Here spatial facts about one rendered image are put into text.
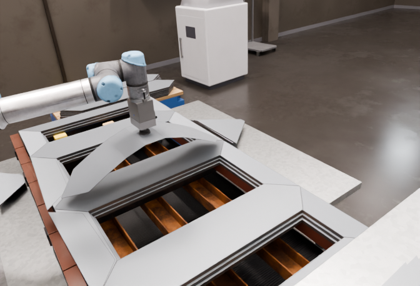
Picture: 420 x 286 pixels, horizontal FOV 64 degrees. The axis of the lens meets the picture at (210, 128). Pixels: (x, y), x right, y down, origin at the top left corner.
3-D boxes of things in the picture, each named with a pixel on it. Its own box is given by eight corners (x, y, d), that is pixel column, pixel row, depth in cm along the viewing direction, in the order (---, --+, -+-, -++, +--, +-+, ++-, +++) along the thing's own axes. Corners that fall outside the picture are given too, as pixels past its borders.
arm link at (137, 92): (142, 78, 123) (152, 83, 117) (143, 90, 125) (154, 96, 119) (122, 83, 119) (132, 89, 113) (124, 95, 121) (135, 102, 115)
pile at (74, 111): (155, 78, 260) (155, 70, 257) (182, 91, 231) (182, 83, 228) (47, 105, 220) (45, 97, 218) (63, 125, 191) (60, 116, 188)
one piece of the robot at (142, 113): (159, 88, 119) (164, 129, 126) (147, 82, 126) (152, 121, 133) (134, 95, 114) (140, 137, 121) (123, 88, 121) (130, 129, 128)
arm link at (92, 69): (86, 70, 104) (122, 65, 107) (84, 60, 113) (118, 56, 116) (91, 94, 107) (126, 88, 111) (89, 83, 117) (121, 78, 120)
